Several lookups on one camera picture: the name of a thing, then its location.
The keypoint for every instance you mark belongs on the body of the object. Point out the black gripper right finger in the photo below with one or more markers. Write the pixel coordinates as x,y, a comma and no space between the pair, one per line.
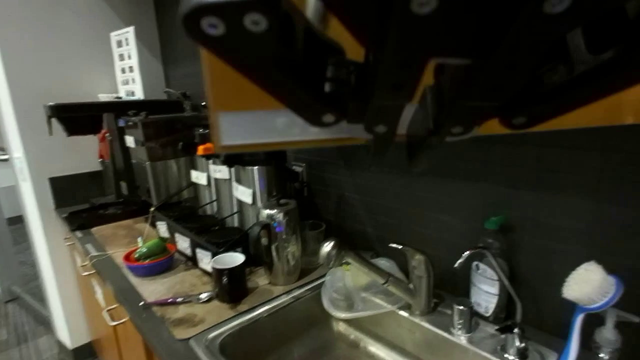
533,46

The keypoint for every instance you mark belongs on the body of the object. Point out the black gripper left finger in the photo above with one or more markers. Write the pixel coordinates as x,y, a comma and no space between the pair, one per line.
266,46

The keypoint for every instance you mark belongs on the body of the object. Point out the metal cabinet pull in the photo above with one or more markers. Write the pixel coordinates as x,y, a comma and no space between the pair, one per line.
86,264
113,314

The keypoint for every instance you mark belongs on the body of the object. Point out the wooden sink base cabinet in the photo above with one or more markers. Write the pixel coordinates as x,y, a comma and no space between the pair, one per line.
122,342

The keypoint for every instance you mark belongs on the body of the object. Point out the grey tape strip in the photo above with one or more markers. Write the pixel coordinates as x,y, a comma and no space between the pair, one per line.
287,131

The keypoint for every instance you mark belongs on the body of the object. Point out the steel coffee urn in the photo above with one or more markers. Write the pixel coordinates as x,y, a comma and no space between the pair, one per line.
257,190
213,193

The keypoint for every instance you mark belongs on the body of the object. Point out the black coffee brewer machine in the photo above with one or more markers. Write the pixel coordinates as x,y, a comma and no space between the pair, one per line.
147,147

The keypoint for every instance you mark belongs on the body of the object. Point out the black labelled drip tray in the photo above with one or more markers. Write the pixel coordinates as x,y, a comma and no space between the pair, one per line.
200,236

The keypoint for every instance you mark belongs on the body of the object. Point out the clear drinking glass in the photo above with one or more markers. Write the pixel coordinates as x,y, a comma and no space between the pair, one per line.
314,242

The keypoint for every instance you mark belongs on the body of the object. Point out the green cucumber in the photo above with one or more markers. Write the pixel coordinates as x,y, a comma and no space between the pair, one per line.
153,248

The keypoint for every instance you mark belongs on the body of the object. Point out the black mug white rim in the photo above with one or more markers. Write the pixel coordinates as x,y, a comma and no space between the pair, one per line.
231,280

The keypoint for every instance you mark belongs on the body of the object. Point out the blue white dish brush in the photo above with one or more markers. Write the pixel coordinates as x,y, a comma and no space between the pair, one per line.
591,282

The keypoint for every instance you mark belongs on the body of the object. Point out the green cap soap bottle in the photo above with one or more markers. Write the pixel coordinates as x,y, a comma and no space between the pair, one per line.
487,287

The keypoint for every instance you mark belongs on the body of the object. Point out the thin curved water tap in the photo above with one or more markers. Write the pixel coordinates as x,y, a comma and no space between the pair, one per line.
510,292

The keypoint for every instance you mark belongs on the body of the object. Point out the red blue bowl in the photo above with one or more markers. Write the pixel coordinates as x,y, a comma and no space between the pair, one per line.
150,266

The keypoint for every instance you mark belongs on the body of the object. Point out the clear plastic container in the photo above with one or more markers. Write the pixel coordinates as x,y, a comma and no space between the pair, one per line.
357,292

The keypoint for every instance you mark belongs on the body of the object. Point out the stainless steel sink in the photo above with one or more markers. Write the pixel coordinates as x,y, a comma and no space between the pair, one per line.
300,333

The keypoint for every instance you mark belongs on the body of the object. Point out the clear soap pump dispenser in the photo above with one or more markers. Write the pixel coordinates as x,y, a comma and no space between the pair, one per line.
606,336

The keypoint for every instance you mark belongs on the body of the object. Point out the white wall poster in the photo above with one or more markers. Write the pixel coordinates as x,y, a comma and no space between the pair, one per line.
127,63

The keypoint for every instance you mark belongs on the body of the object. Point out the white door frame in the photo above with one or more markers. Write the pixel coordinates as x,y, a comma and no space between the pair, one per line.
41,233

